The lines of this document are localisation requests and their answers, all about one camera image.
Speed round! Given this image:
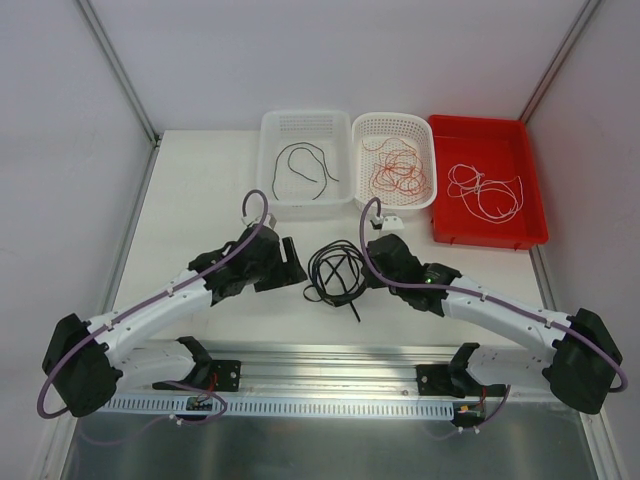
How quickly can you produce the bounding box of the round white perforated basket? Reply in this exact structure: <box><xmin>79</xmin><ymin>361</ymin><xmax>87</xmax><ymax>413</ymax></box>
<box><xmin>352</xmin><ymin>112</ymin><xmax>438</xmax><ymax>217</ymax></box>

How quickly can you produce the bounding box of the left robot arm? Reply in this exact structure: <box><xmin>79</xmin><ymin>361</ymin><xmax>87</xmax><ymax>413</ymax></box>
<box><xmin>42</xmin><ymin>225</ymin><xmax>307</xmax><ymax>418</ymax></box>

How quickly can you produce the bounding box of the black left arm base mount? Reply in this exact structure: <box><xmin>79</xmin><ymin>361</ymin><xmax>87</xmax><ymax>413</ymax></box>
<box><xmin>176</xmin><ymin>336</ymin><xmax>242</xmax><ymax>392</ymax></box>

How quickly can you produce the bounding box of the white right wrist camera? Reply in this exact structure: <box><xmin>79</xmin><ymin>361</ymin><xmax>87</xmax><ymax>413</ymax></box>
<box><xmin>371</xmin><ymin>215</ymin><xmax>404</xmax><ymax>235</ymax></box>

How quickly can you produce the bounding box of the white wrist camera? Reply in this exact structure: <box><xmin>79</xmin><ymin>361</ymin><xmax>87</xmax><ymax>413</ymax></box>
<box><xmin>242</xmin><ymin>213</ymin><xmax>277</xmax><ymax>230</ymax></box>
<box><xmin>371</xmin><ymin>215</ymin><xmax>404</xmax><ymax>235</ymax></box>

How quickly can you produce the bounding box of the thin black wire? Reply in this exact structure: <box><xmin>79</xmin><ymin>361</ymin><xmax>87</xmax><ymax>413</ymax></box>
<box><xmin>271</xmin><ymin>143</ymin><xmax>341</xmax><ymax>201</ymax></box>

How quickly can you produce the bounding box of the red plastic tray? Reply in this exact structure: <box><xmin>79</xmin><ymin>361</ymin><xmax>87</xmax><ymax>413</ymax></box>
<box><xmin>428</xmin><ymin>115</ymin><xmax>549</xmax><ymax>251</ymax></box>

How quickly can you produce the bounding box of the black cable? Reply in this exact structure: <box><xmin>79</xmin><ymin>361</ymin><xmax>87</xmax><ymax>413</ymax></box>
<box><xmin>303</xmin><ymin>238</ymin><xmax>374</xmax><ymax>325</ymax></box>

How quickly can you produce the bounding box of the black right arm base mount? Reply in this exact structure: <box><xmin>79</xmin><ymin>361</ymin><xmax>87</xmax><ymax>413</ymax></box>
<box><xmin>415</xmin><ymin>342</ymin><xmax>506</xmax><ymax>399</ymax></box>

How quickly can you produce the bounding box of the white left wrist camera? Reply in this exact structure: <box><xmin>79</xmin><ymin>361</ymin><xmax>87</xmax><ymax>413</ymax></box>
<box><xmin>242</xmin><ymin>213</ymin><xmax>277</xmax><ymax>230</ymax></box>

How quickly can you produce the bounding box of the rectangular white perforated basket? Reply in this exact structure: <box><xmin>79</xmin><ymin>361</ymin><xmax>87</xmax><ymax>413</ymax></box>
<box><xmin>256</xmin><ymin>110</ymin><xmax>355</xmax><ymax>221</ymax></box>

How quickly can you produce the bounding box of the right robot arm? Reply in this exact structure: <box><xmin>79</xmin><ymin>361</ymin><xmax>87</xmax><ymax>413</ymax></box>
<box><xmin>361</xmin><ymin>234</ymin><xmax>628</xmax><ymax>415</ymax></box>

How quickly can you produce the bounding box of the aluminium rail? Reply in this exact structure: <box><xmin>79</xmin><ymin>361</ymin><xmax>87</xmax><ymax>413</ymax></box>
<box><xmin>204</xmin><ymin>341</ymin><xmax>457</xmax><ymax>399</ymax></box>

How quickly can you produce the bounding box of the orange wire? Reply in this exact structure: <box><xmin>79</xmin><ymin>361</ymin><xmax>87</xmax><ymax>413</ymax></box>
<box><xmin>368</xmin><ymin>149</ymin><xmax>432</xmax><ymax>204</ymax></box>
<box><xmin>360</xmin><ymin>137</ymin><xmax>432</xmax><ymax>204</ymax></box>

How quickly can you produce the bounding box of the white slotted cable duct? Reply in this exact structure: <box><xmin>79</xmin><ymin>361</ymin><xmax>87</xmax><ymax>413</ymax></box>
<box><xmin>100</xmin><ymin>394</ymin><xmax>454</xmax><ymax>421</ymax></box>

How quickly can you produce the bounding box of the white wire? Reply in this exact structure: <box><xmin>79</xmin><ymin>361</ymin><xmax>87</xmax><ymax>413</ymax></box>
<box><xmin>459</xmin><ymin>174</ymin><xmax>526</xmax><ymax>226</ymax></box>
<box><xmin>446</xmin><ymin>162</ymin><xmax>489</xmax><ymax>201</ymax></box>

